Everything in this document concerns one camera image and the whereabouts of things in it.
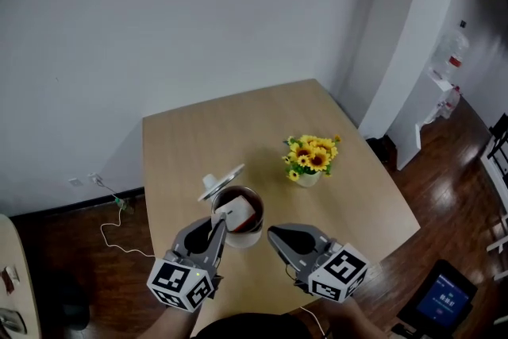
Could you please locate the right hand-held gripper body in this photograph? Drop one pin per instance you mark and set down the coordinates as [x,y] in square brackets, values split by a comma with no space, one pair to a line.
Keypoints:
[337,274]

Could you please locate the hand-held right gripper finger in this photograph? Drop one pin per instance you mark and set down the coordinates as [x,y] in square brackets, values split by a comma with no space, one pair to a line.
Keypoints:
[319,238]
[279,250]

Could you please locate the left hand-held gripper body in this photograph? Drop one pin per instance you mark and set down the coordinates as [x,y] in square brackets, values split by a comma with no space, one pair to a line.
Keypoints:
[178,282]

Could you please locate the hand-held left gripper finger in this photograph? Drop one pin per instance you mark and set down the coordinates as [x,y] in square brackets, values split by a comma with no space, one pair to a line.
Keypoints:
[219,242]
[180,240]

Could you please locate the white electric kettle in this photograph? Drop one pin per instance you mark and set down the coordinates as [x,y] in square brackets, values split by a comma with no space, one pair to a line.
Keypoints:
[248,238]

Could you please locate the white block with red side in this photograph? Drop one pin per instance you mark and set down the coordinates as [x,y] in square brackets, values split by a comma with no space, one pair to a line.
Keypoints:
[238,210]

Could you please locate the person's right forearm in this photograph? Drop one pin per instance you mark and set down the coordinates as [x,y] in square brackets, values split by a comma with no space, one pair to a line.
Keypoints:
[357,319]

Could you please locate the person's left forearm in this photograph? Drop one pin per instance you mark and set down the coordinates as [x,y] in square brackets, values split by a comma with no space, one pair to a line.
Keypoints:
[166,323]

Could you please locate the person's dark clothing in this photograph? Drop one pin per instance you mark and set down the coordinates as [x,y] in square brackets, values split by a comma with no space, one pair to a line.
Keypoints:
[254,327]

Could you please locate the sunflowers in white pot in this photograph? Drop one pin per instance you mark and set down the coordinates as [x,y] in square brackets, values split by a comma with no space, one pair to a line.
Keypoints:
[311,156]

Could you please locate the black tablet with blue screen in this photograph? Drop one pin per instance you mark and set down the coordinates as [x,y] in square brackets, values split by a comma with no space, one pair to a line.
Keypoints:
[442,301]

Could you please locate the black round stool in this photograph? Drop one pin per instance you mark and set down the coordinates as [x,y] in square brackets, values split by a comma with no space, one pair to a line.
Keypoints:
[65,297]

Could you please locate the square wooden table white legs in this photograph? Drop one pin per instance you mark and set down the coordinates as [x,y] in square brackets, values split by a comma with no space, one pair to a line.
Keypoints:
[238,123]

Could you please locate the white water dispenser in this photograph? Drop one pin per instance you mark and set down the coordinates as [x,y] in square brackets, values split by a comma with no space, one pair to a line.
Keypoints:
[416,119]

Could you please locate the round beige table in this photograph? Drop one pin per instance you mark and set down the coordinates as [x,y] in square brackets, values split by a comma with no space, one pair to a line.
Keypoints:
[20,313]

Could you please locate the round metal dish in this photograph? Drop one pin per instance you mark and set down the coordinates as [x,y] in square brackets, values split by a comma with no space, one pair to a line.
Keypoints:
[12,320]

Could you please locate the row of clear water jugs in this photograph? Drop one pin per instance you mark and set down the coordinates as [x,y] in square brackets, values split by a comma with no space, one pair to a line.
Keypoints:
[450,103]

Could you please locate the black metal railing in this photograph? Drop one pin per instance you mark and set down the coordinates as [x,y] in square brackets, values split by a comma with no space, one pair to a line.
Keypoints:
[501,139]

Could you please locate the clear water dispenser bottle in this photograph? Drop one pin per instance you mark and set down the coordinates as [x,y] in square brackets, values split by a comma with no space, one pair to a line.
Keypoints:
[450,51]

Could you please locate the white wall socket with plug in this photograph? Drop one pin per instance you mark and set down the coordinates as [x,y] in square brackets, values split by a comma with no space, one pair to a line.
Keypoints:
[95,178]

